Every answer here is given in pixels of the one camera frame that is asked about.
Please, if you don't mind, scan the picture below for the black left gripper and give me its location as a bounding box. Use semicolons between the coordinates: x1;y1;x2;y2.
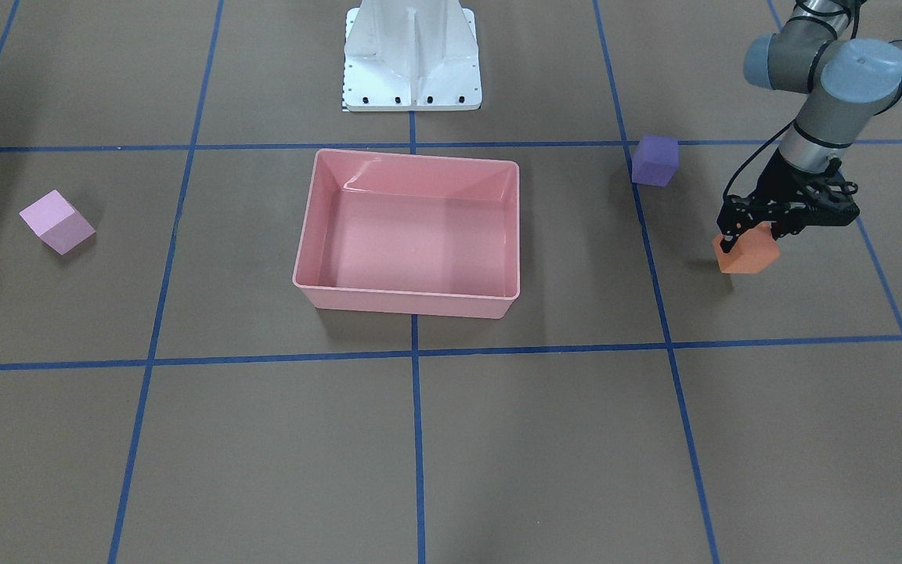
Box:
717;150;861;253

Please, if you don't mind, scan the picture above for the pink plastic bin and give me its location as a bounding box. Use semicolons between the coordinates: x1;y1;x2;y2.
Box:
291;149;521;319

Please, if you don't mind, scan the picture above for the purple foam cube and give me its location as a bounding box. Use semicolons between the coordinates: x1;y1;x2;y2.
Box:
631;135;680;186

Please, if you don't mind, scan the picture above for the pink foam cube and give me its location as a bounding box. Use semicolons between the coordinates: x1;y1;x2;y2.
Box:
19;190;96;255

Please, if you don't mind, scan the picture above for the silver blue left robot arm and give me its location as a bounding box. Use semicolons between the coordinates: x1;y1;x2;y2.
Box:
716;1;902;254

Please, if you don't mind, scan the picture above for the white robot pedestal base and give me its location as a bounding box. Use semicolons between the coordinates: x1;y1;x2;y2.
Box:
341;1;483;112

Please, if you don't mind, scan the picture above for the orange foam cube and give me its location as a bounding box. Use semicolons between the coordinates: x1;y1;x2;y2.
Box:
713;222;781;274

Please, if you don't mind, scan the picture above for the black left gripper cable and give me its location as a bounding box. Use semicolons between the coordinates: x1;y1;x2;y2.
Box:
722;119;796;201

